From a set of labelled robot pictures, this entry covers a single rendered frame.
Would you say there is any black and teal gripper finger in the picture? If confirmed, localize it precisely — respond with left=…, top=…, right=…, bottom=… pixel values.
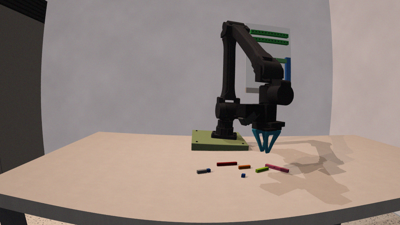
left=252, top=129, right=265, bottom=152
left=262, top=130, right=281, bottom=153

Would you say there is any lime green rod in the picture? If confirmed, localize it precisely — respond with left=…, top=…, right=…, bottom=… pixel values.
left=255, top=167, right=269, bottom=173

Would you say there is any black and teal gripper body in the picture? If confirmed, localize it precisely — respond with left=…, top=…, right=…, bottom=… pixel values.
left=251, top=104, right=285, bottom=132

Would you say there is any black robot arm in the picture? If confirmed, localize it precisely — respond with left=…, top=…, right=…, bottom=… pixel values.
left=211, top=21, right=294, bottom=140

